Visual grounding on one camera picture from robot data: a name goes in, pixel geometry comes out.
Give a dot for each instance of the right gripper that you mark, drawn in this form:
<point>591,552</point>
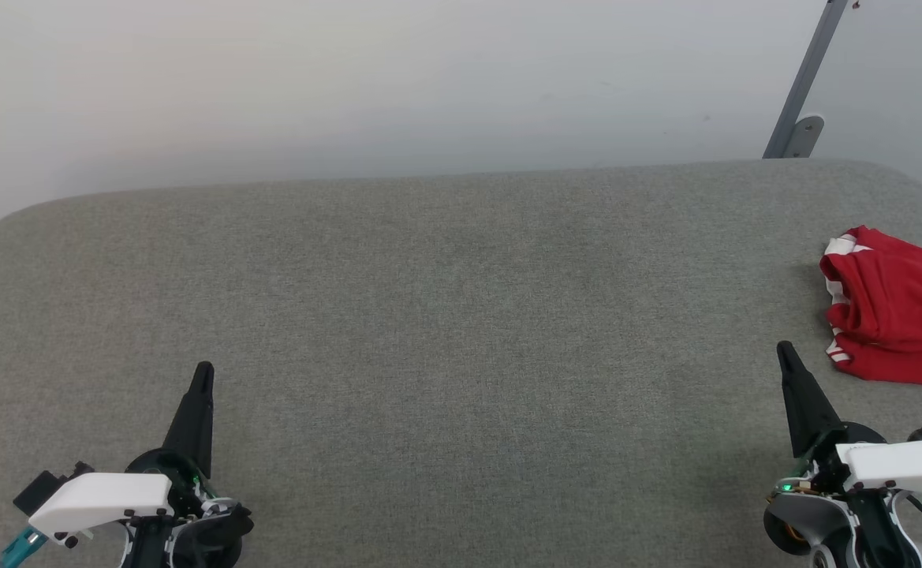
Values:
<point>863,532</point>

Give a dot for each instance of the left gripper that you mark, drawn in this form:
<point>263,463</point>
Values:
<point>192,536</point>

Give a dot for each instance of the red and white jersey shirt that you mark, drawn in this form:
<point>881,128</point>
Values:
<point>902,315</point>

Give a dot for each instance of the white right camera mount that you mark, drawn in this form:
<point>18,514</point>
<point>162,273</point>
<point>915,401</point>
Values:
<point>902,465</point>

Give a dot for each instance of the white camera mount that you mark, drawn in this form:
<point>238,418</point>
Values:
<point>98,501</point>
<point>902,465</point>

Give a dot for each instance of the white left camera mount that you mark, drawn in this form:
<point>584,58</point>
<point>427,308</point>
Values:
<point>98,501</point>

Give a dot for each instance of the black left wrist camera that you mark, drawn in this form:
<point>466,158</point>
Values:
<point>39,489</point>

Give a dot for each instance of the grey metal bracket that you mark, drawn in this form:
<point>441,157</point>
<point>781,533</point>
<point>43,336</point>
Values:
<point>808,71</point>

